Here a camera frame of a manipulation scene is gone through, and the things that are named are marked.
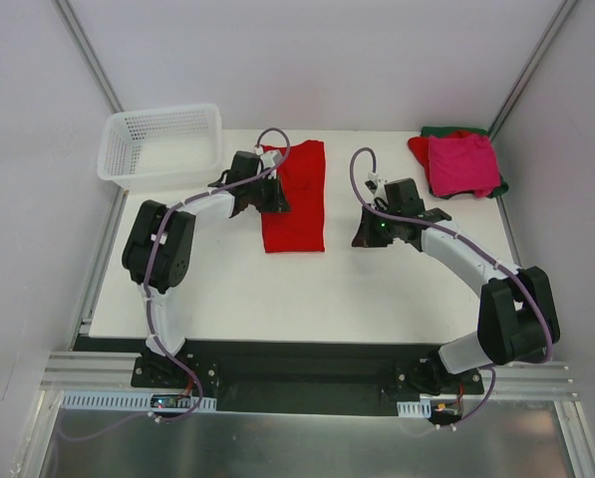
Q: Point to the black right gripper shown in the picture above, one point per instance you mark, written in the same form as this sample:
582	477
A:
370	229

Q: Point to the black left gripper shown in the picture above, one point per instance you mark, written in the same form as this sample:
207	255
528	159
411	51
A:
273	194

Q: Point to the red t shirt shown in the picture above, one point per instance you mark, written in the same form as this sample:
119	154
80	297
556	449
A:
419	145
301	230

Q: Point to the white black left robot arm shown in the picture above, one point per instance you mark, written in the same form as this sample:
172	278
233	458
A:
157	253

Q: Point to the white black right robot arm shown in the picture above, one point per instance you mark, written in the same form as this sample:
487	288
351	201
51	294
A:
516	318

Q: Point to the folded red t shirt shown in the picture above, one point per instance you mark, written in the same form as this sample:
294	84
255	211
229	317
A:
419	145

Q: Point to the folded pink t shirt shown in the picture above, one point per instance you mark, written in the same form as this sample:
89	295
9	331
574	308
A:
462	164

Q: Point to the folded green t shirt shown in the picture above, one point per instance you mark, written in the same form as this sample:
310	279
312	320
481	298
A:
496	192

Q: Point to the white perforated plastic basket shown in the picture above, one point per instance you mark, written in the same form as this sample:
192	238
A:
161	148

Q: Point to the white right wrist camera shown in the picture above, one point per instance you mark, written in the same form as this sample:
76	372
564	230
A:
376	186

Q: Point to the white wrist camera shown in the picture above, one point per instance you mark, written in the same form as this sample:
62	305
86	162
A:
268	159
376	186

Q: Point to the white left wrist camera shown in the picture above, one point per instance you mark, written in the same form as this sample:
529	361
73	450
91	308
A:
268	159

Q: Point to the aluminium side rail right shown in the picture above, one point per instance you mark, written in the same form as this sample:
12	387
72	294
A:
511	229

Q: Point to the aluminium side rail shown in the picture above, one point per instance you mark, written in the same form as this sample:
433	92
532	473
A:
99	266
511	229

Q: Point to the right white cable duct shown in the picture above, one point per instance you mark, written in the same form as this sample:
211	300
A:
415	409

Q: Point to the white cable duct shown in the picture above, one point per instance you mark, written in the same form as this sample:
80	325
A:
135	401
415	409

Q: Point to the aluminium side rail left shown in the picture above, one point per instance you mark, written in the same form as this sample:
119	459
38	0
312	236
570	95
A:
99	266

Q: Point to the aluminium frame post left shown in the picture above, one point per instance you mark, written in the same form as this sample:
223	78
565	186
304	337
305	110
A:
68	15

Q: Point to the aluminium frame post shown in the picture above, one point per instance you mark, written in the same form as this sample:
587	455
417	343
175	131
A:
68	15
563	13

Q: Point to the aluminium frame post right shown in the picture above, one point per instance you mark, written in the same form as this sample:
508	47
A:
563	13

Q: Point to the left white cable duct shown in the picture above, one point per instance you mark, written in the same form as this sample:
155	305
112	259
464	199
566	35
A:
135	401

